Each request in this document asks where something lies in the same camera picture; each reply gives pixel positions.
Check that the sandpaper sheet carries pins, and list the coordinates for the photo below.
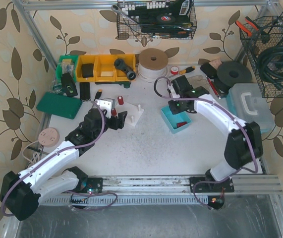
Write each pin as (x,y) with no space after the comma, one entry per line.
(215,63)

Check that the wire basket with hose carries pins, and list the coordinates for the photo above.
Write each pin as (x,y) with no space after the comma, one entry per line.
(264,50)

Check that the yellow storage bins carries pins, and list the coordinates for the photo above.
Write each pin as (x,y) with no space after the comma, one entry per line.
(104,70)

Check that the teal clear lid toolbox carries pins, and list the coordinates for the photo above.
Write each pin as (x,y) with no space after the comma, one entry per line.
(245,101)

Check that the black remote-like block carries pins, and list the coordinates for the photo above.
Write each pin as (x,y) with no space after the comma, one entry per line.
(84,91)

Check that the orange handled pliers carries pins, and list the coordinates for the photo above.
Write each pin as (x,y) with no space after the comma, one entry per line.
(250,23)

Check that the yellow black nut driver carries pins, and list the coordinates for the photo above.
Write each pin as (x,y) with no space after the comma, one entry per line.
(187,70)

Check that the thin black screwdriver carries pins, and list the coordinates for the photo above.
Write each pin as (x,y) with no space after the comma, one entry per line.
(98,94)

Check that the green storage bin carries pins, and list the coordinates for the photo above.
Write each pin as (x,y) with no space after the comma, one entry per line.
(66,64)

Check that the black rectangular case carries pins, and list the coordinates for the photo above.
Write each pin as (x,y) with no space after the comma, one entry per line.
(208,70)

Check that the round beige sanding disc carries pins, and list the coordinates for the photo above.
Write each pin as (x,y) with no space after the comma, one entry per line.
(48,137)

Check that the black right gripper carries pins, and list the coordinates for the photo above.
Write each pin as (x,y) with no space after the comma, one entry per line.
(181,83)

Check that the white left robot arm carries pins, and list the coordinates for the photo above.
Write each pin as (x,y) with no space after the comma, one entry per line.
(22,193)

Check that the dark grey empty spool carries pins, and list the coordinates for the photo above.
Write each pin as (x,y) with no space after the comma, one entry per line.
(230,73)

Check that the black green battery device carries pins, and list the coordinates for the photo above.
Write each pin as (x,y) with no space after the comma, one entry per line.
(68,85)

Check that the beige work glove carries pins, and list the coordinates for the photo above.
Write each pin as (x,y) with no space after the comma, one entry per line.
(199,80)

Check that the wire basket with tools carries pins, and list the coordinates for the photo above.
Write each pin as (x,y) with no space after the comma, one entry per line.
(156,19)

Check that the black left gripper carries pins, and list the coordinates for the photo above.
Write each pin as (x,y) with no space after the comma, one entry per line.
(114,121)

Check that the black box in bin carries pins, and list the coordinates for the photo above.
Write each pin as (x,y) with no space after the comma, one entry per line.
(87,70)

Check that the small teal parts tray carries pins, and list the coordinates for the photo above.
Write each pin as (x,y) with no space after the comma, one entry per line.
(171,120)

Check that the white cable spool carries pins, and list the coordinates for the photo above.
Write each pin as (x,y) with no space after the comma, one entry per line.
(153,63)

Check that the white four-peg base plate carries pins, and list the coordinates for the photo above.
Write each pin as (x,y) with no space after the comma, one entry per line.
(134,113)

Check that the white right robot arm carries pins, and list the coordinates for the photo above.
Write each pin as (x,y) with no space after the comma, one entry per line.
(243,139)

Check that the dark grey pipe fitting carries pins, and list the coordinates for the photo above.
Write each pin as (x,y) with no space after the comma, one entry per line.
(127,70)

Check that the red white tape roll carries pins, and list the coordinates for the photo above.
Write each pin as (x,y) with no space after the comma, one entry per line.
(174,70)

